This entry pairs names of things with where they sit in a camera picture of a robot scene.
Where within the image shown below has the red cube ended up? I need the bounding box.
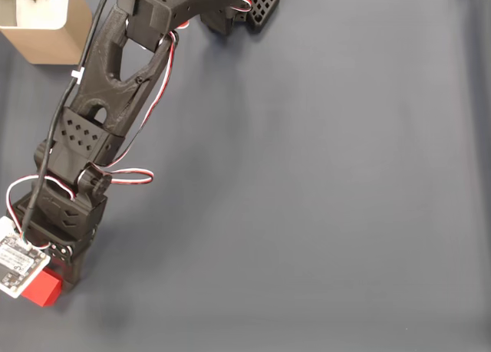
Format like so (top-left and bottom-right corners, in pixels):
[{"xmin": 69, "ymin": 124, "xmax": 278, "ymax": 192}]
[{"xmin": 20, "ymin": 266, "xmax": 64, "ymax": 308}]

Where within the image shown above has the beige box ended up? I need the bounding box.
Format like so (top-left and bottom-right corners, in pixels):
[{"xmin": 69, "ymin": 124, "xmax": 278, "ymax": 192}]
[{"xmin": 0, "ymin": 0, "xmax": 93, "ymax": 66}]

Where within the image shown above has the white padding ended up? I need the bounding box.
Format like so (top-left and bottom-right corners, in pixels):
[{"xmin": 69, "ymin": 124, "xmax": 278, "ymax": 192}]
[{"xmin": 0, "ymin": 0, "xmax": 69, "ymax": 28}]

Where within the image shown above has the dark blue-grey mat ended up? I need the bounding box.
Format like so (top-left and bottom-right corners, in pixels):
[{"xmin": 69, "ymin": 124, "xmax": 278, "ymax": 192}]
[{"xmin": 0, "ymin": 0, "xmax": 491, "ymax": 352}]

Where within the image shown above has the white-mounted camera circuit board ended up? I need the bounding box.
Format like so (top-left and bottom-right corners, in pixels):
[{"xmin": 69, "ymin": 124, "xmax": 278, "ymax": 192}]
[{"xmin": 0, "ymin": 215, "xmax": 52, "ymax": 301}]

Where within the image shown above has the red white black servo wire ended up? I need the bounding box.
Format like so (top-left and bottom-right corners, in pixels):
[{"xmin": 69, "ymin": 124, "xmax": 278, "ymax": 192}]
[
  {"xmin": 229, "ymin": 0, "xmax": 255, "ymax": 21},
  {"xmin": 5, "ymin": 174, "xmax": 76, "ymax": 231},
  {"xmin": 91, "ymin": 29, "xmax": 180, "ymax": 186}
]

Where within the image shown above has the black camera cable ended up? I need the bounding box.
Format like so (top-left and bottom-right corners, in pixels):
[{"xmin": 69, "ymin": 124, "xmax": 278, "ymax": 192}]
[{"xmin": 21, "ymin": 0, "xmax": 118, "ymax": 235}]

